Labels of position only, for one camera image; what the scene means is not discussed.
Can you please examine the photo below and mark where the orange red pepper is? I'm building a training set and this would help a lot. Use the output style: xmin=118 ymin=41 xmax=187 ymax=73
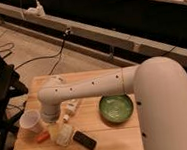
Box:
xmin=35 ymin=132 xmax=50 ymax=144

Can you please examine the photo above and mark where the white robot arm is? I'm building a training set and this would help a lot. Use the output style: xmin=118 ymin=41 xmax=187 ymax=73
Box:
xmin=38 ymin=56 xmax=187 ymax=150

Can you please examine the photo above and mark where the green ceramic bowl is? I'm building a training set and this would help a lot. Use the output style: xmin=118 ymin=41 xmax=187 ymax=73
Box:
xmin=98 ymin=94 xmax=134 ymax=124

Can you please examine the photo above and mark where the clear plastic packet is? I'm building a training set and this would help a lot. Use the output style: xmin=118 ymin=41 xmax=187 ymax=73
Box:
xmin=56 ymin=124 xmax=74 ymax=147

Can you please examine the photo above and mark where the white squeeze bottle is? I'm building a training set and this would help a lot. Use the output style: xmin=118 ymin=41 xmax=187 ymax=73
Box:
xmin=62 ymin=99 xmax=80 ymax=123

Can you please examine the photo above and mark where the black smartphone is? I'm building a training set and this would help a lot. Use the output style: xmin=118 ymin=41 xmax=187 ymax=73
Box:
xmin=73 ymin=130 xmax=97 ymax=150

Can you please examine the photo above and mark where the black floor cable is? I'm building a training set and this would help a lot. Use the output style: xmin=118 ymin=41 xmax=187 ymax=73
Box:
xmin=10 ymin=28 xmax=76 ymax=80

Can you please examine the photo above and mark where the white object on rail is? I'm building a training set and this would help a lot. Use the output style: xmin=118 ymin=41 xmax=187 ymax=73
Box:
xmin=25 ymin=0 xmax=45 ymax=17

